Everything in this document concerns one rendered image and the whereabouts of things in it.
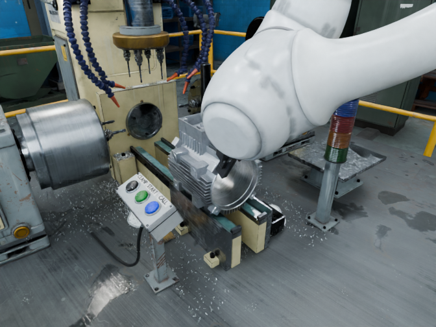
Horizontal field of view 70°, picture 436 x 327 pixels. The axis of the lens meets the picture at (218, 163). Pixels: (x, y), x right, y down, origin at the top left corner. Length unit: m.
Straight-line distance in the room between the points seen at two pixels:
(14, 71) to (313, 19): 4.81
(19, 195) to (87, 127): 0.25
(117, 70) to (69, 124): 0.42
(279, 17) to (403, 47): 0.18
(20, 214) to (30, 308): 0.24
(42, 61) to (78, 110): 4.21
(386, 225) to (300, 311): 0.46
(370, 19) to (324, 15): 3.54
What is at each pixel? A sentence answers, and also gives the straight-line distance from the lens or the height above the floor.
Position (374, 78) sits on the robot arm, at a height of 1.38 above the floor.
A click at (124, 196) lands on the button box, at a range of 0.72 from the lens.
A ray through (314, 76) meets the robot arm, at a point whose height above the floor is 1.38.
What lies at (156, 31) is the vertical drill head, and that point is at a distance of 1.07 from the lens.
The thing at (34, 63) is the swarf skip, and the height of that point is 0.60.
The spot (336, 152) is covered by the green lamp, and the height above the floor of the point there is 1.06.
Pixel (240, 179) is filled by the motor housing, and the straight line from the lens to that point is 0.90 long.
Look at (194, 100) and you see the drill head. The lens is 1.26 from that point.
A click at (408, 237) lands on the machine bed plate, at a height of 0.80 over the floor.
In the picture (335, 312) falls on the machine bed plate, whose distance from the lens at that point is 0.84.
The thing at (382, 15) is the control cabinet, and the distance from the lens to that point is 3.93.
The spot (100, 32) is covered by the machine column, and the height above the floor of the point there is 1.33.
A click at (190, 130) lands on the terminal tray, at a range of 0.83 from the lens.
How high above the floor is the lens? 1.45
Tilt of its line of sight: 29 degrees down
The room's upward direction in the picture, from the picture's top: straight up
